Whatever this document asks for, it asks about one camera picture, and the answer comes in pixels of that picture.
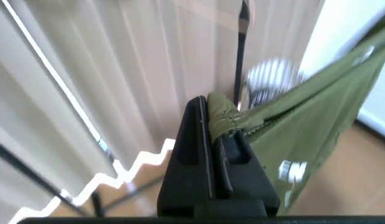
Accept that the white laundry basket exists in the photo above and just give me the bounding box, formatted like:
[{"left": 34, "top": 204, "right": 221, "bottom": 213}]
[{"left": 241, "top": 57, "right": 308, "bottom": 110}]

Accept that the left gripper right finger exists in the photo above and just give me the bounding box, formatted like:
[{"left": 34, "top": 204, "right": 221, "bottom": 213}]
[{"left": 213, "top": 129, "right": 281, "bottom": 218}]

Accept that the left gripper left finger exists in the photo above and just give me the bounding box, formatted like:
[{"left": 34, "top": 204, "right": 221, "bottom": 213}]
[{"left": 157, "top": 95, "right": 216, "bottom": 218}]

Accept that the black clothes rack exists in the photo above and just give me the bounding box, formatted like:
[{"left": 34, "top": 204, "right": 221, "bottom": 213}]
[{"left": 0, "top": 0, "right": 252, "bottom": 218}]

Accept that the beige curtain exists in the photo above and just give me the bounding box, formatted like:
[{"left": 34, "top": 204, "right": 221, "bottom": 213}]
[{"left": 0, "top": 0, "right": 325, "bottom": 224}]

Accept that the green sleeveless shirt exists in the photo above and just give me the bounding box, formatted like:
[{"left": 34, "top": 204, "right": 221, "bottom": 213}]
[{"left": 206, "top": 12, "right": 385, "bottom": 216}]

